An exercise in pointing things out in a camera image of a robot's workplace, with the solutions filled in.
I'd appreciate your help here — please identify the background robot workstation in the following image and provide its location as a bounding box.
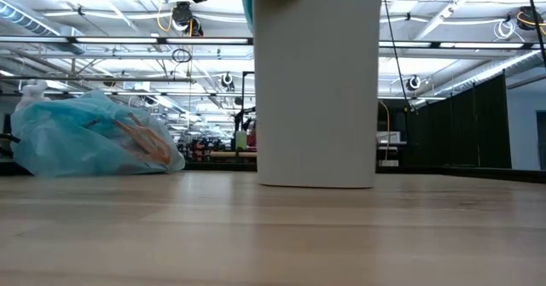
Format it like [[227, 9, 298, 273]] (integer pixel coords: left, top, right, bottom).
[[187, 136, 258, 166]]

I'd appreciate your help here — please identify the black partition wall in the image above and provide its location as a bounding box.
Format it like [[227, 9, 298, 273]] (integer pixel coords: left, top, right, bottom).
[[407, 71, 513, 170]]

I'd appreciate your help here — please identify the large teal bag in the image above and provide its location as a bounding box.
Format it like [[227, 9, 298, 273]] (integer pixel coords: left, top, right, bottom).
[[236, 0, 256, 35]]

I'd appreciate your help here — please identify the white ceiling cable coil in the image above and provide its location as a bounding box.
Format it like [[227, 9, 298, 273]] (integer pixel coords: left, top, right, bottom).
[[493, 19, 518, 42]]

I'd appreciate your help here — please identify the thin black pole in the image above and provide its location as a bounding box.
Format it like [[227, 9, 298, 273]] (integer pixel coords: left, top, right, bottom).
[[523, 0, 546, 67]]

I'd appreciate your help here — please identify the yellow hanging cable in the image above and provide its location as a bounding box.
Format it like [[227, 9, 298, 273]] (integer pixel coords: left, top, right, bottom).
[[378, 100, 392, 162]]

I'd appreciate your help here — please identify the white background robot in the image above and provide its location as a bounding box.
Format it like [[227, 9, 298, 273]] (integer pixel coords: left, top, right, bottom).
[[16, 79, 51, 108]]

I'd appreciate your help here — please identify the black hanging cable loop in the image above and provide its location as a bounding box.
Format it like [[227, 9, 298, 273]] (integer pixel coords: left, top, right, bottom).
[[171, 48, 193, 64]]

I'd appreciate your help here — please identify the light blue trash bag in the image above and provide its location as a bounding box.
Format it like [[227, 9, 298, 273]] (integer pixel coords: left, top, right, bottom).
[[10, 90, 187, 178]]

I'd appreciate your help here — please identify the black monitor screen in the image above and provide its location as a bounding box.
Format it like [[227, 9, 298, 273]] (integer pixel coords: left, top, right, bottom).
[[381, 100, 410, 132]]

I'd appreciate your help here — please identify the black background rig frame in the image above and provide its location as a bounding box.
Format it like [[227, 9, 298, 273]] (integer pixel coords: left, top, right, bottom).
[[241, 70, 257, 150]]

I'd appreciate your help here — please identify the white plastic trash bin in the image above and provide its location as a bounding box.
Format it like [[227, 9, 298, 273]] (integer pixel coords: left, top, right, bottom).
[[251, 0, 384, 190]]

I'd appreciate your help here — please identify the black aluminium table frame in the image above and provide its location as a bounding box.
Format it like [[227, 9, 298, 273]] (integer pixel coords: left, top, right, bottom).
[[0, 161, 546, 184]]

